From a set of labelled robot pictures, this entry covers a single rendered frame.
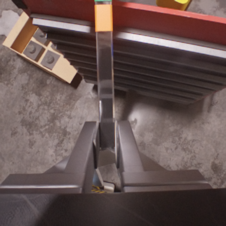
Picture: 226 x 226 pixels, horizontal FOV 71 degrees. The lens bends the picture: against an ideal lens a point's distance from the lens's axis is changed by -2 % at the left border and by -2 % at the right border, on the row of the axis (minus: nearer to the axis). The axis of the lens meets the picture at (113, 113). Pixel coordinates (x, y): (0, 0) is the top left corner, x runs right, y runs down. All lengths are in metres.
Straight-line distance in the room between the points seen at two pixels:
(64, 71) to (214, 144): 1.22
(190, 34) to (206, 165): 1.09
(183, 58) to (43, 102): 1.19
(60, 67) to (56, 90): 0.27
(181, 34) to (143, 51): 0.12
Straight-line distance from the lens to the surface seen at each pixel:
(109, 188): 1.21
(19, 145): 1.58
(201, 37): 0.48
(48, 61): 1.33
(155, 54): 0.54
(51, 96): 1.46
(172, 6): 0.46
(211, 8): 0.51
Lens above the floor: 1.27
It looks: 81 degrees down
